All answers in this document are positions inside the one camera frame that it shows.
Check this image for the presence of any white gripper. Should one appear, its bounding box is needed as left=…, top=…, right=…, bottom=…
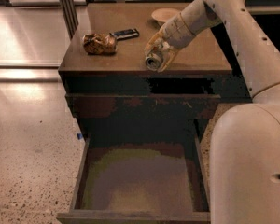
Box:
left=144, top=12, right=196, bottom=72

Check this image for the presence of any crushed silver 7up can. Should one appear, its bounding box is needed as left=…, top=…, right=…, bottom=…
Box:
left=145, top=50, right=164, bottom=72

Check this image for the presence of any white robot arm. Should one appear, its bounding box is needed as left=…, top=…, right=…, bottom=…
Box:
left=145, top=0, right=280, bottom=224

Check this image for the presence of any closed top drawer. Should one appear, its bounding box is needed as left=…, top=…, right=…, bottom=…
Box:
left=65, top=93, right=220, bottom=119

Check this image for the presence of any dark wooden drawer cabinet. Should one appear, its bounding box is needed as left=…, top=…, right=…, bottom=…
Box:
left=57, top=2, right=253, bottom=224

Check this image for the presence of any open middle drawer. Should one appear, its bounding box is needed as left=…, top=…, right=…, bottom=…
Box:
left=57, top=140, right=211, bottom=224

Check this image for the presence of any beige shallow bowl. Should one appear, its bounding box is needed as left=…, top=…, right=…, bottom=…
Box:
left=151, top=8, right=179, bottom=26

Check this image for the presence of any black rectangular phone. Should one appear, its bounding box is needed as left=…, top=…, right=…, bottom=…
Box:
left=112, top=28, right=140, bottom=40

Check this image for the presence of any brown crumpled snack bag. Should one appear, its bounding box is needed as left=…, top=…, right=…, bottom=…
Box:
left=83, top=34, right=117, bottom=55

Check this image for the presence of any blue tape piece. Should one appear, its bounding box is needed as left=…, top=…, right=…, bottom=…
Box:
left=77, top=133, right=83, bottom=140

